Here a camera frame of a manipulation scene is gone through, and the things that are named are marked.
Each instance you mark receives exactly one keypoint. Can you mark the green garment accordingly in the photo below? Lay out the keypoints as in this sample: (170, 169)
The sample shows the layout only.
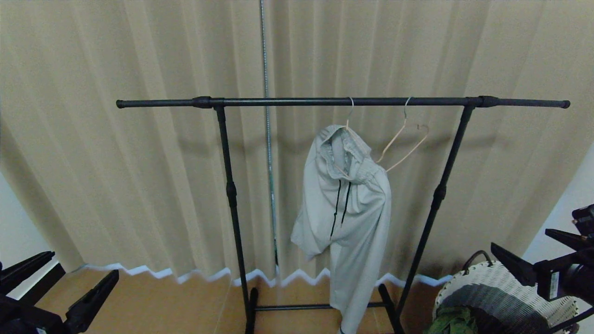
(452, 322)

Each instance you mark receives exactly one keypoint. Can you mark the white laundry basket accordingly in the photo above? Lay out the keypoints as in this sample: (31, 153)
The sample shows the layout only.
(506, 283)

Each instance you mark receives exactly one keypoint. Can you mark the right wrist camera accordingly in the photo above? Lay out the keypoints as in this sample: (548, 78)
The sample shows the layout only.
(585, 218)

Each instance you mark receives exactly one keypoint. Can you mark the beige curtain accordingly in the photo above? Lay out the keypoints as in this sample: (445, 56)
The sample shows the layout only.
(116, 185)

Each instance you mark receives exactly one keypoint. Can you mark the pale grey shorts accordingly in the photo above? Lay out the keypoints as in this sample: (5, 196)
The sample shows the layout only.
(357, 232)

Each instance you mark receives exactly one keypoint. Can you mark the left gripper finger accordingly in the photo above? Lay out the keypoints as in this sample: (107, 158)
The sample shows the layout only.
(23, 276)
(88, 304)

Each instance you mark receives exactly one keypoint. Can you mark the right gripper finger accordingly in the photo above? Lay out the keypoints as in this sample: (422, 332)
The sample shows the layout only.
(575, 243)
(519, 269)

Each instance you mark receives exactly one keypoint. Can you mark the pink clothes hanger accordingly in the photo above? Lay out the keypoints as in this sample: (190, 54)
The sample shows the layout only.
(394, 139)
(359, 140)

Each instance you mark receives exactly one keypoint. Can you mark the black clothes rack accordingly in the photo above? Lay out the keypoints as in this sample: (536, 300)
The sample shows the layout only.
(278, 101)

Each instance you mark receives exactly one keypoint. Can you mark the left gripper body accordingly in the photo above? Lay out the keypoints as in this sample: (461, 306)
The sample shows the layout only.
(23, 322)

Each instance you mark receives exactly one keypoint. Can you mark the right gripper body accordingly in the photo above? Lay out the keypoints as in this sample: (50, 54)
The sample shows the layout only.
(577, 278)

